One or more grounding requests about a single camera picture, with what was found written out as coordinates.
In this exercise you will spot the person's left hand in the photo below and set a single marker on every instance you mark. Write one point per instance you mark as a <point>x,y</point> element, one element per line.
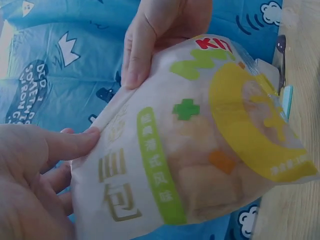
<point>22,180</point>

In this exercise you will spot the dark spoon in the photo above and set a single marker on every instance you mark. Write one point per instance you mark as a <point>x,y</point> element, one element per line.
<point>282,57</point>

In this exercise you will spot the pale bread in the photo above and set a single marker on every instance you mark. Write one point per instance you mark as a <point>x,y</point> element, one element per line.
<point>200,180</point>

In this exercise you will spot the teal and white packet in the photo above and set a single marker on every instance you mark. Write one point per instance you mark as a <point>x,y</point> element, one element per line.
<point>288,102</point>

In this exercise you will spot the white plastic bread bag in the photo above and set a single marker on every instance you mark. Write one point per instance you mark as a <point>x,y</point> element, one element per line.
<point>155,150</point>

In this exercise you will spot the person's right hand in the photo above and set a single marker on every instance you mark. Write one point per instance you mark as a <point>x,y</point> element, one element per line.
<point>170,22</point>

